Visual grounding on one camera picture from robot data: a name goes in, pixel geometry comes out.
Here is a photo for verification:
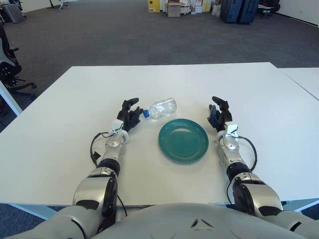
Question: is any clear plastic bottle blue cap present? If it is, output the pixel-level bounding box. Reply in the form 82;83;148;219
142;97;178;120

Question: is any black chair with white seat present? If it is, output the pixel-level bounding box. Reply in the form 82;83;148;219
258;3;281;19

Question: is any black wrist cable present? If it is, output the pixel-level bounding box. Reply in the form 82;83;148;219
90;131;113;168
236;135;257;172

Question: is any black stand base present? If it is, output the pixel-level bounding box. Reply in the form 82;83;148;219
46;0;72;10

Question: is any white table leg frame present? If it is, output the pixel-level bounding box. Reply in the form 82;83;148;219
281;198;319;217
9;203;58;220

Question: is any yellow box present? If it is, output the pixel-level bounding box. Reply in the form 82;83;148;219
147;0;160;13

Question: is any brown cardboard box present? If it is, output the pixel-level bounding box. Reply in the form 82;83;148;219
166;2;181;17

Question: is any grey hard case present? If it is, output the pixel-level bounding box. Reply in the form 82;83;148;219
2;3;25;23

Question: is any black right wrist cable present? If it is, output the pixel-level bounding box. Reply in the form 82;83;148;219
236;135;257;172

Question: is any blue suitcase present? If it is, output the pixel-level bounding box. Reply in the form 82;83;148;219
220;0;241;24

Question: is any grey robot torso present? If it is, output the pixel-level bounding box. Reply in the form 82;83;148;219
0;203;319;239

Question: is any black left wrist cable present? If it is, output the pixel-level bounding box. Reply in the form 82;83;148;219
90;131;113;168

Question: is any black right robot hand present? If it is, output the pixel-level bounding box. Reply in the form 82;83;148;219
207;96;234;132

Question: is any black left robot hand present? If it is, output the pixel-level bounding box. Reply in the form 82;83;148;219
116;97;142;132

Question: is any stack of white boxes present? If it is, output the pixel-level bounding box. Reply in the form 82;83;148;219
180;0;212;14

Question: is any black office chair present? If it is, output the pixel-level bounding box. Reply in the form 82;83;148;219
0;23;37;93

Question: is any dark navy suitcase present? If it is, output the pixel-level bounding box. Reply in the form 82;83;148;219
236;0;257;25

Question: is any teal green plate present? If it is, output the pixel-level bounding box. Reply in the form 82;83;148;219
158;119;209;164

